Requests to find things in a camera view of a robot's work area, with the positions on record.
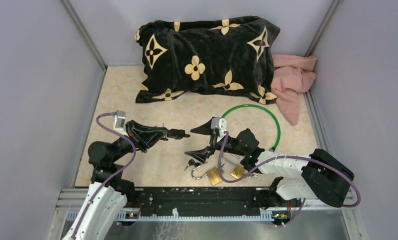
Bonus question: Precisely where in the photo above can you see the black floral plush blanket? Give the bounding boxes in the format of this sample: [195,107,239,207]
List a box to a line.
[134,15,280,105]

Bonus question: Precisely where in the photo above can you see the open brass padlock left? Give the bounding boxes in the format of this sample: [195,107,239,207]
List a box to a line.
[190,166,223,186]

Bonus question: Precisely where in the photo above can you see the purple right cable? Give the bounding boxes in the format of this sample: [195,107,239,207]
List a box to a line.
[217,131,362,209]

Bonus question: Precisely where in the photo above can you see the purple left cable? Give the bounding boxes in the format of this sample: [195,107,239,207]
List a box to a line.
[69,112,138,239]

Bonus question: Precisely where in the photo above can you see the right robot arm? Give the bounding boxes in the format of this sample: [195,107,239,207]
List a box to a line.
[185,117,357,208]

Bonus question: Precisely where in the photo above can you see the black headed keys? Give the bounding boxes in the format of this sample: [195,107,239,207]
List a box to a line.
[183,159,202,171]

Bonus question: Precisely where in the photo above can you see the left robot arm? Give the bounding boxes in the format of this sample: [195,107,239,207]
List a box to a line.
[63,117,185,240]

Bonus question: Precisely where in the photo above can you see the open brass padlock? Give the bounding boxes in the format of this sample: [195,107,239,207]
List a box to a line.
[223,157,246,179]
[190,166,223,186]

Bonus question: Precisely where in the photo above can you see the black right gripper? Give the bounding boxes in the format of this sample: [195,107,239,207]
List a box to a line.
[185,117,246,163]

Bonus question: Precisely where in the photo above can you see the open brass padlock right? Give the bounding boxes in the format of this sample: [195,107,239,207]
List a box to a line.
[223,157,246,179]

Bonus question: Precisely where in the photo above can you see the green cable lock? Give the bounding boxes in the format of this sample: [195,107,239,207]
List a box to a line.
[220,103,282,152]

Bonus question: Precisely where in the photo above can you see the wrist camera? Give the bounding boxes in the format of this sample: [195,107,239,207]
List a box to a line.
[113,110,127,135]
[210,117,227,139]

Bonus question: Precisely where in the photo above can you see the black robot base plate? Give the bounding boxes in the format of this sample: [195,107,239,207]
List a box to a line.
[116,184,302,223]

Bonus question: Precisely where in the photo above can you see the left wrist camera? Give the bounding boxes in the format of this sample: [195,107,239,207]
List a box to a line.
[113,110,127,135]

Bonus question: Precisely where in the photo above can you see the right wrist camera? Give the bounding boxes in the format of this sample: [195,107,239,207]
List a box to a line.
[210,117,227,139]

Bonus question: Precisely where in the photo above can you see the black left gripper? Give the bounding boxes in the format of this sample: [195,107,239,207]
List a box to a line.
[110,119,168,163]

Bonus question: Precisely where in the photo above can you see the pink cloth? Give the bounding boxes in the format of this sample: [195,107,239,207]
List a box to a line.
[270,54,318,126]

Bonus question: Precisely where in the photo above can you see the purple cable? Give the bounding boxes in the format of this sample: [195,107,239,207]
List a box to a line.
[69,112,138,239]
[217,131,362,209]

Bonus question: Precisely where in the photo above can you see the keys of right padlock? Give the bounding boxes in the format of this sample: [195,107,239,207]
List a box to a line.
[247,173,259,179]

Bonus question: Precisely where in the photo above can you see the black u-lock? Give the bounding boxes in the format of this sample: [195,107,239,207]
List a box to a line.
[166,128,191,140]

